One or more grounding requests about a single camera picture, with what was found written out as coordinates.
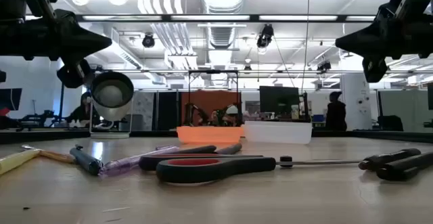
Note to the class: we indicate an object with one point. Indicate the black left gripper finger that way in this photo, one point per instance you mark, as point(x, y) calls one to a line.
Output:
point(83, 29)
point(84, 49)

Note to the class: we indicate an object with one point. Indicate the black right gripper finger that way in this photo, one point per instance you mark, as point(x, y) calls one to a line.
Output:
point(367, 49)
point(367, 31)

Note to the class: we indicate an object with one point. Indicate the orange pen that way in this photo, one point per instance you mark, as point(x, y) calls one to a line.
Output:
point(57, 155)

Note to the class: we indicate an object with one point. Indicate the black pen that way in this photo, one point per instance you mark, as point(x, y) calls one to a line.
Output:
point(389, 158)
point(203, 149)
point(231, 148)
point(406, 170)

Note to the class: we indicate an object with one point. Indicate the green pen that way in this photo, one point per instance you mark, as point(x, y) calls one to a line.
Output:
point(86, 161)

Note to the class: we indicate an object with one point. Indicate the purple pen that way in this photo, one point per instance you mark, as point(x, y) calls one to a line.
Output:
point(128, 163)

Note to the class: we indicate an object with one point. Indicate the yellow pen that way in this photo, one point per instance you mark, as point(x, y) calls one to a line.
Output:
point(17, 159)

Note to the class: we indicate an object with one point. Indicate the orange plastic lid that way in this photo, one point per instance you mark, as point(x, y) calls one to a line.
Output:
point(209, 135)

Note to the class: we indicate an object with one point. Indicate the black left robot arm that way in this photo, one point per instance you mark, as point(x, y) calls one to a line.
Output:
point(10, 0)

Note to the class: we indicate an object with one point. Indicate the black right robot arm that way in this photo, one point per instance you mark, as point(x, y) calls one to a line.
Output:
point(428, 38)

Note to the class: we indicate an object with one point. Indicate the clear plastic supply box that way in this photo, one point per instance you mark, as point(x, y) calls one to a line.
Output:
point(277, 132)

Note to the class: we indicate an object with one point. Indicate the person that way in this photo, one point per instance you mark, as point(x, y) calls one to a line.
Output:
point(81, 112)
point(336, 112)

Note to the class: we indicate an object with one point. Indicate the black chair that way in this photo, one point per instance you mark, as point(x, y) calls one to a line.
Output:
point(390, 123)

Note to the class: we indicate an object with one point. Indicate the black overhead crossbar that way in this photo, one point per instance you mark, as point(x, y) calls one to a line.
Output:
point(165, 18)

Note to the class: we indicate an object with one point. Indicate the blue bin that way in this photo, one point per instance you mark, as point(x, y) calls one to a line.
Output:
point(318, 118)

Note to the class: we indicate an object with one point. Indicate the orange backdrop panel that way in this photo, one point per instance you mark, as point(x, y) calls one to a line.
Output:
point(209, 99)

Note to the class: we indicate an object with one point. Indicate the black hanging camera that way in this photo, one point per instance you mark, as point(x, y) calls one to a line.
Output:
point(147, 40)
point(324, 66)
point(265, 36)

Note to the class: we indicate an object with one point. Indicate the black background rig frame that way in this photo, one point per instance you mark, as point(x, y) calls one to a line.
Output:
point(213, 71)

